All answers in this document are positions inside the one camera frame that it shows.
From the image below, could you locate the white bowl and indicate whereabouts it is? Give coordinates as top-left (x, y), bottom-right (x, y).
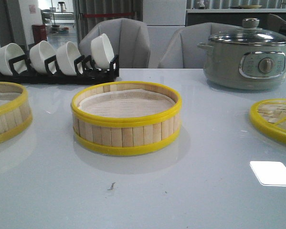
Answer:
top-left (30, 41), bottom-right (56, 74)
top-left (0, 43), bottom-right (24, 76)
top-left (56, 42), bottom-right (81, 76)

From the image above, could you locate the grey chair left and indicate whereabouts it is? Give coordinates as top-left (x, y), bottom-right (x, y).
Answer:
top-left (78, 18), bottom-right (150, 68)

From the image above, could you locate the white cabinet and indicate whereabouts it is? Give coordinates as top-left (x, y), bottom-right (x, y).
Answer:
top-left (142, 0), bottom-right (187, 68)

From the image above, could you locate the black bowl rack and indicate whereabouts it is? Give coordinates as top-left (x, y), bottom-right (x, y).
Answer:
top-left (0, 54), bottom-right (119, 85)

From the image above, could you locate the white bowl far left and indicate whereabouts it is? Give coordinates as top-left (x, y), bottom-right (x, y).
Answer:
top-left (0, 43), bottom-right (24, 76)

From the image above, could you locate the bamboo steamer tray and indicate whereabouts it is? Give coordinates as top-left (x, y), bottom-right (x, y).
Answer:
top-left (71, 81), bottom-right (182, 156)
top-left (0, 82), bottom-right (32, 143)

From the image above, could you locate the woven bamboo steamer lid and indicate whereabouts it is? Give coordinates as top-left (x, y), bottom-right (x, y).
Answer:
top-left (249, 98), bottom-right (286, 144)

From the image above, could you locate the grey chair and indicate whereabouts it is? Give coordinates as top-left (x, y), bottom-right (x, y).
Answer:
top-left (158, 22), bottom-right (238, 69)
top-left (78, 18), bottom-right (150, 68)

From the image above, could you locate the red waste bin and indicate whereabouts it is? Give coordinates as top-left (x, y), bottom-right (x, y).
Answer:
top-left (32, 24), bottom-right (47, 44)

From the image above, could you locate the grey chair right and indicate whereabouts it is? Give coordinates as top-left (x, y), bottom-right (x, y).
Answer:
top-left (158, 22), bottom-right (238, 69)

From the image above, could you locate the grey counter shelf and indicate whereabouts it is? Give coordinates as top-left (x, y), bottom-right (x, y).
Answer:
top-left (185, 9), bottom-right (286, 28)

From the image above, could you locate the glass pot lid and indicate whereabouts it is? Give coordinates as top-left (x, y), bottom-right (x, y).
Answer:
top-left (209, 18), bottom-right (286, 46)

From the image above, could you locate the white bowl right end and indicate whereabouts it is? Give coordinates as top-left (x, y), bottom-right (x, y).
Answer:
top-left (91, 33), bottom-right (115, 69)

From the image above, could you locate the red barrier tape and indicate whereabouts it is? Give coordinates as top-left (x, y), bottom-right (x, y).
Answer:
top-left (82, 12), bottom-right (136, 18)

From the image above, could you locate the grey-green electric cooking pot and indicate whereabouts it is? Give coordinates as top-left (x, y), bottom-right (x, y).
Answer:
top-left (197, 41), bottom-right (286, 90)

